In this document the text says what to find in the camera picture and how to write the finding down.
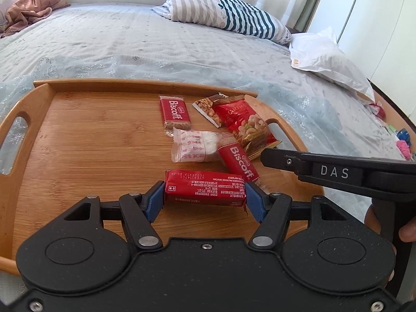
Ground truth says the pink crumpled blanket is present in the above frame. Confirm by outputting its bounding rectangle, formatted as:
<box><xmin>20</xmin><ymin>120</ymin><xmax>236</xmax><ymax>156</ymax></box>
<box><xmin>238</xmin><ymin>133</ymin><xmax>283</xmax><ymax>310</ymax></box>
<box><xmin>0</xmin><ymin>0</ymin><xmax>70</xmax><ymax>38</ymax></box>

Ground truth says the white red-print snack packet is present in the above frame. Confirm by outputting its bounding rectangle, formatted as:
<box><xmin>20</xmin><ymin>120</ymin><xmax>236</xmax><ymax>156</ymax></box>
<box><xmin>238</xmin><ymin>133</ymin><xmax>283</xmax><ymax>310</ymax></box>
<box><xmin>171</xmin><ymin>128</ymin><xmax>239</xmax><ymax>164</ymax></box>

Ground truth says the small red white object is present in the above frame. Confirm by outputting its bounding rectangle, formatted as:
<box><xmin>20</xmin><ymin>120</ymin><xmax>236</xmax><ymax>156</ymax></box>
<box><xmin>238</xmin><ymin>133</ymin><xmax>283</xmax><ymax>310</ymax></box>
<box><xmin>369</xmin><ymin>102</ymin><xmax>386</xmax><ymax>119</ymax></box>

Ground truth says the wooden tray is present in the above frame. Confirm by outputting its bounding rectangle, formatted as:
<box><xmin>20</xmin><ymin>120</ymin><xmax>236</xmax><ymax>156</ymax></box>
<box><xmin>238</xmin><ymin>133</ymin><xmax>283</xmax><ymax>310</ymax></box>
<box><xmin>0</xmin><ymin>79</ymin><xmax>326</xmax><ymax>275</ymax></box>

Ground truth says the dark wooden bed frame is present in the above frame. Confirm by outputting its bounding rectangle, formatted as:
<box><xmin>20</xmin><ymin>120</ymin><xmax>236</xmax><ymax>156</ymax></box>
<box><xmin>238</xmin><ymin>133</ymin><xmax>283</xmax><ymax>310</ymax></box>
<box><xmin>366</xmin><ymin>78</ymin><xmax>416</xmax><ymax>124</ymax></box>

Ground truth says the long red snack packet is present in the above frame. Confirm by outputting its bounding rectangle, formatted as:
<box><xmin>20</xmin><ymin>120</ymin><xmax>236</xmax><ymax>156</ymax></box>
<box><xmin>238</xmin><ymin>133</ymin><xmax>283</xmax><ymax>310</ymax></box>
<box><xmin>163</xmin><ymin>168</ymin><xmax>249</xmax><ymax>209</ymax></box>

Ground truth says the white stuffed bag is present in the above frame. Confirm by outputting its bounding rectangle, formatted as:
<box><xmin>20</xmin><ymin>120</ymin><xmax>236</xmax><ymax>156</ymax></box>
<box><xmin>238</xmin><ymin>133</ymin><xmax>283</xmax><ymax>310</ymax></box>
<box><xmin>289</xmin><ymin>26</ymin><xmax>376</xmax><ymax>101</ymax></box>

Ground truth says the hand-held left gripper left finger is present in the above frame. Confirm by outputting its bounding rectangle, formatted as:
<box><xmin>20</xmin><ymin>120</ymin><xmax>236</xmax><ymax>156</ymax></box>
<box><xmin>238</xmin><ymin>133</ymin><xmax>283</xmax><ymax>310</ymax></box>
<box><xmin>60</xmin><ymin>180</ymin><xmax>166</xmax><ymax>251</ymax></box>

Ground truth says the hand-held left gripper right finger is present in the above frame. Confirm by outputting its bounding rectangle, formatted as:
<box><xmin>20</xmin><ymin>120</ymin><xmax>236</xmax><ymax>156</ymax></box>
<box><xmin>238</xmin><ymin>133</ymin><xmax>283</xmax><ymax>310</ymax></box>
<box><xmin>245</xmin><ymin>182</ymin><xmax>358</xmax><ymax>251</ymax></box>

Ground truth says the white wardrobe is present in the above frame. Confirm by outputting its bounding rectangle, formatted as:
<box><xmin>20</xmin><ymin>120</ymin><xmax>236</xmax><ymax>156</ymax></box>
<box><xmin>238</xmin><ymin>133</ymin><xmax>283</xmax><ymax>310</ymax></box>
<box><xmin>307</xmin><ymin>0</ymin><xmax>416</xmax><ymax>114</ymax></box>

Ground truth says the person's right hand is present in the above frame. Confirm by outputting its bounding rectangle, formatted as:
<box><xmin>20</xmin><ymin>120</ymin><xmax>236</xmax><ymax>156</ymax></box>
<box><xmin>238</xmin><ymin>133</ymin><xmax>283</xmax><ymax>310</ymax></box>
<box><xmin>397</xmin><ymin>216</ymin><xmax>416</xmax><ymax>244</ymax></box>

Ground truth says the red nut snack packet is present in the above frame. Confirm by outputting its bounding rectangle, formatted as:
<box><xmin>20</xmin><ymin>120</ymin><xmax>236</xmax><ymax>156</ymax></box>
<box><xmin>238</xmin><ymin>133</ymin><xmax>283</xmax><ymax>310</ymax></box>
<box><xmin>213</xmin><ymin>99</ymin><xmax>283</xmax><ymax>162</ymax></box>

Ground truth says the green curtain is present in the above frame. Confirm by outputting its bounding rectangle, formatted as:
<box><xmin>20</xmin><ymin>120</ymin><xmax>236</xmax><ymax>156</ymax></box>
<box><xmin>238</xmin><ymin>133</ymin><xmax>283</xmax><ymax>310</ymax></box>
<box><xmin>294</xmin><ymin>0</ymin><xmax>329</xmax><ymax>35</ymax></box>

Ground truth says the red biscuit packet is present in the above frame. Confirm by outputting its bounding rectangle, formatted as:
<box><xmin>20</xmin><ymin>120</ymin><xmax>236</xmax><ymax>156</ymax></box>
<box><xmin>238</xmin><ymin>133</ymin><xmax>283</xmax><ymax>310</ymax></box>
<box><xmin>217</xmin><ymin>142</ymin><xmax>261</xmax><ymax>183</ymax></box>
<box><xmin>159</xmin><ymin>95</ymin><xmax>193</xmax><ymax>131</ymax></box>

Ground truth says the striped pillow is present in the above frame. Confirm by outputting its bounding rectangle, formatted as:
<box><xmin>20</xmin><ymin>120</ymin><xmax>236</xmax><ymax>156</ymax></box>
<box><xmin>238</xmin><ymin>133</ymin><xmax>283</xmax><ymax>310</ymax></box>
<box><xmin>153</xmin><ymin>0</ymin><xmax>291</xmax><ymax>44</ymax></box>

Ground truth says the small pink object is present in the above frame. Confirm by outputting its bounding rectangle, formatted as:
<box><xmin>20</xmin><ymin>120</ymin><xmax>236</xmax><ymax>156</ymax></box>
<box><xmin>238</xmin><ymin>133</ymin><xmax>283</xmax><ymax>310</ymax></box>
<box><xmin>396</xmin><ymin>138</ymin><xmax>412</xmax><ymax>160</ymax></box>

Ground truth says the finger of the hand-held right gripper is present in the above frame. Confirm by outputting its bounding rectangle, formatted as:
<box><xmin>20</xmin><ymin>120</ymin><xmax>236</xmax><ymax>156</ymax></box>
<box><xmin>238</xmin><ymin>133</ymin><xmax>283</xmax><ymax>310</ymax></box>
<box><xmin>260</xmin><ymin>149</ymin><xmax>313</xmax><ymax>183</ymax></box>

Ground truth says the brown peanut snack packet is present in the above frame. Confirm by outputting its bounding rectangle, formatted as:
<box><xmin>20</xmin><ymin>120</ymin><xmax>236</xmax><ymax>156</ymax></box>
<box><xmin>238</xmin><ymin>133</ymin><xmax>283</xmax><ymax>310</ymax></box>
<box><xmin>192</xmin><ymin>94</ymin><xmax>246</xmax><ymax>128</ymax></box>

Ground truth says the grey patterned bedspread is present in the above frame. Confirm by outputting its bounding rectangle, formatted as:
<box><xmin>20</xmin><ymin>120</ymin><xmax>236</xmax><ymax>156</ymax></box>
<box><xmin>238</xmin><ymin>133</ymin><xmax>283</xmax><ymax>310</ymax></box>
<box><xmin>0</xmin><ymin>2</ymin><xmax>407</xmax><ymax>160</ymax></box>

